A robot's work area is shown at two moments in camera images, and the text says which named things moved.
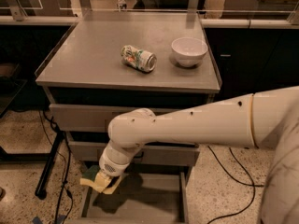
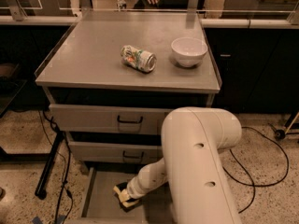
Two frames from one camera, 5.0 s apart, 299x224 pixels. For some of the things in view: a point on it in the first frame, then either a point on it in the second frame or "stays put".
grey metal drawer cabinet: [115, 62] stays put
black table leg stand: [35, 158] stays put
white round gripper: [112, 167] → [135, 187]
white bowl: [189, 51] stays put
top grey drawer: [86, 119] stays put
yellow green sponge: [90, 175] → [122, 197]
